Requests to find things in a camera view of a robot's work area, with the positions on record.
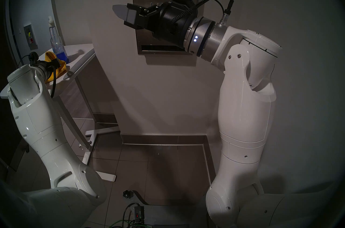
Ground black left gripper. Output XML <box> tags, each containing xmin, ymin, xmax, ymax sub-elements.
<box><xmin>38</xmin><ymin>59</ymin><xmax>60</xmax><ymax>76</ymax></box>

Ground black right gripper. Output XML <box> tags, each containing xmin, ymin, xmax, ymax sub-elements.
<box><xmin>112</xmin><ymin>1</ymin><xmax>198</xmax><ymax>49</ymax></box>

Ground yellow microfibre cloth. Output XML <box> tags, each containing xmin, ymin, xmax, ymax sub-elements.
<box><xmin>44</xmin><ymin>51</ymin><xmax>67</xmax><ymax>84</ymax></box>

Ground clear spray bottle blue liquid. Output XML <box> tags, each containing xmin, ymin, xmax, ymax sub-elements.
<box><xmin>48</xmin><ymin>16</ymin><xmax>69</xmax><ymax>64</ymax></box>

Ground left arm braided black cable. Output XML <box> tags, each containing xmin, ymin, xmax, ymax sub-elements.
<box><xmin>50</xmin><ymin>67</ymin><xmax>57</xmax><ymax>99</ymax></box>

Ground arm braided black cable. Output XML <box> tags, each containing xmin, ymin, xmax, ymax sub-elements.
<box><xmin>50</xmin><ymin>67</ymin><xmax>57</xmax><ymax>99</ymax></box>
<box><xmin>169</xmin><ymin>0</ymin><xmax>234</xmax><ymax>26</ymax></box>

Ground right arm braided black cable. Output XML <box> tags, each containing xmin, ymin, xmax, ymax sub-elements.
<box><xmin>169</xmin><ymin>0</ymin><xmax>234</xmax><ymax>26</ymax></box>

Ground right thin camera cable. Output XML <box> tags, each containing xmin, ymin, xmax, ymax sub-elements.
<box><xmin>201</xmin><ymin>0</ymin><xmax>226</xmax><ymax>15</ymax></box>

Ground white table leg frame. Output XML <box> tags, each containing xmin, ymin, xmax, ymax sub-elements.
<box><xmin>53</xmin><ymin>74</ymin><xmax>120</xmax><ymax>182</ymax></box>

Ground black power cable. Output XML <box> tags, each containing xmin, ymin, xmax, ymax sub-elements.
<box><xmin>123</xmin><ymin>203</ymin><xmax>140</xmax><ymax>228</ymax></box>

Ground black box red switch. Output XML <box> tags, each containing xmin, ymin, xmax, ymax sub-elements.
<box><xmin>134</xmin><ymin>205</ymin><xmax>145</xmax><ymax>222</ymax></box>

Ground green cable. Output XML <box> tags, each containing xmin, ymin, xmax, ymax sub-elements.
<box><xmin>111</xmin><ymin>219</ymin><xmax>151</xmax><ymax>228</ymax></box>

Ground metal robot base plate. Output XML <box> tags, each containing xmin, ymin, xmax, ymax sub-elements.
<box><xmin>135</xmin><ymin>191</ymin><xmax>209</xmax><ymax>228</ymax></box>

